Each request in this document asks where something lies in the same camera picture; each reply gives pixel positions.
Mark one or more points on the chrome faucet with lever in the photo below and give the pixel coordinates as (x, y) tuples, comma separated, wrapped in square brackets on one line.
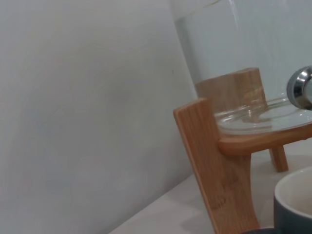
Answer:
[(301, 87)]

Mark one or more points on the black ceramic cup white inside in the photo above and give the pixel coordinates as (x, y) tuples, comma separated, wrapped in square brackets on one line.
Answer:
[(292, 212)]

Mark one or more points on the wooden dispenser stand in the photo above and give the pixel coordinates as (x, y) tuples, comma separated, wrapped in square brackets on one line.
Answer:
[(214, 170)]

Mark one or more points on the glass water dispenser jar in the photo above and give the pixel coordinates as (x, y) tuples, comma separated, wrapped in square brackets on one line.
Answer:
[(219, 48)]

